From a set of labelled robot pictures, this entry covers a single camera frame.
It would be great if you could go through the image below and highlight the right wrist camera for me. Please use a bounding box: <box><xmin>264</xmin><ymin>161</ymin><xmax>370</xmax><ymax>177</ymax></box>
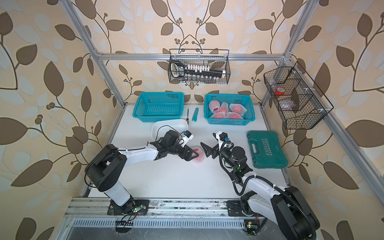
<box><xmin>213</xmin><ymin>131</ymin><xmax>231</xmax><ymax>144</ymax></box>

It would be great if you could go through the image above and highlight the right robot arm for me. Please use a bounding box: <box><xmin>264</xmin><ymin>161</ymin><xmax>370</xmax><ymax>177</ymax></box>
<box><xmin>201</xmin><ymin>142</ymin><xmax>320</xmax><ymax>240</ymax></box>

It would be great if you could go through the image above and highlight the green tool case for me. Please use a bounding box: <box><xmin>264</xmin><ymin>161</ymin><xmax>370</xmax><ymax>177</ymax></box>
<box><xmin>247</xmin><ymin>131</ymin><xmax>288</xmax><ymax>169</ymax></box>

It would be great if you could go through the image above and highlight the side black wire basket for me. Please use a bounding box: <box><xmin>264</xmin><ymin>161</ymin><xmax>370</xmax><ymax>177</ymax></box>
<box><xmin>264</xmin><ymin>62</ymin><xmax>334</xmax><ymax>130</ymax></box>

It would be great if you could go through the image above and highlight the back black wire basket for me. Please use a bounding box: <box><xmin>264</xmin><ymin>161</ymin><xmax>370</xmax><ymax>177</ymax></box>
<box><xmin>168</xmin><ymin>48</ymin><xmax>231</xmax><ymax>85</ymax></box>

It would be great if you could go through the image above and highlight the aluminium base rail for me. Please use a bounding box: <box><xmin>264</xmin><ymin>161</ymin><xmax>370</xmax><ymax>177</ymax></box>
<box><xmin>65</xmin><ymin>198</ymin><xmax>266</xmax><ymax>230</ymax></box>

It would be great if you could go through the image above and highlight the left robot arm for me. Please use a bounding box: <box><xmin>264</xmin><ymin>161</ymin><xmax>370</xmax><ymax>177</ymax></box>
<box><xmin>85</xmin><ymin>130</ymin><xmax>199</xmax><ymax>208</ymax></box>

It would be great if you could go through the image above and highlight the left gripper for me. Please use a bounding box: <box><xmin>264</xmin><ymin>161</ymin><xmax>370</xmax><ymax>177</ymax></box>
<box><xmin>167</xmin><ymin>142</ymin><xmax>200</xmax><ymax>162</ymax></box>

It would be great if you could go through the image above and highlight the left teal plastic basket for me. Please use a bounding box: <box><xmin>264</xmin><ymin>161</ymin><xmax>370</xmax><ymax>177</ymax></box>
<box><xmin>133</xmin><ymin>92</ymin><xmax>185</xmax><ymax>123</ymax></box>

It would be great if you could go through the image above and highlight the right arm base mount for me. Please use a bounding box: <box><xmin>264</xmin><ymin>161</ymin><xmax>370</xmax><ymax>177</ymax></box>
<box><xmin>226</xmin><ymin>191</ymin><xmax>272</xmax><ymax>218</ymax></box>

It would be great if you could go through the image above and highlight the teal knife sheath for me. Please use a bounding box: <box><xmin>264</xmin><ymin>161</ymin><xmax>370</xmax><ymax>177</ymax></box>
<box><xmin>192</xmin><ymin>108</ymin><xmax>199</xmax><ymax>122</ymax></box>

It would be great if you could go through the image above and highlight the teal plastic basket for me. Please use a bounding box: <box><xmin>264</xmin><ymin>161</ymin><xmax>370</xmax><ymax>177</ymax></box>
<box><xmin>133</xmin><ymin>92</ymin><xmax>185</xmax><ymax>123</ymax></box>
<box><xmin>204</xmin><ymin>94</ymin><xmax>256</xmax><ymax>126</ymax></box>

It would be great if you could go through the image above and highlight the right teal plastic basket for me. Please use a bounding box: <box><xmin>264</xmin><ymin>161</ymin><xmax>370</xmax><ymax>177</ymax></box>
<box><xmin>204</xmin><ymin>94</ymin><xmax>256</xmax><ymax>126</ymax></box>

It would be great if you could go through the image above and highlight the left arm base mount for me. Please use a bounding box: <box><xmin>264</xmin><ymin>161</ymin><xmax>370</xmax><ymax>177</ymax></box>
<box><xmin>107</xmin><ymin>198</ymin><xmax>150</xmax><ymax>216</ymax></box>

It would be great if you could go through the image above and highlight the white plastic tray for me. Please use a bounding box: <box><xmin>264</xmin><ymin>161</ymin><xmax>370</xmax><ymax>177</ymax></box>
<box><xmin>152</xmin><ymin>119</ymin><xmax>189</xmax><ymax>141</ymax></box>

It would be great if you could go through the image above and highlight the black white tool set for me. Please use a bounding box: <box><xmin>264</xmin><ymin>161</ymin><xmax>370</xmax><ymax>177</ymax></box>
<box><xmin>169</xmin><ymin>61</ymin><xmax>227</xmax><ymax>78</ymax></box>

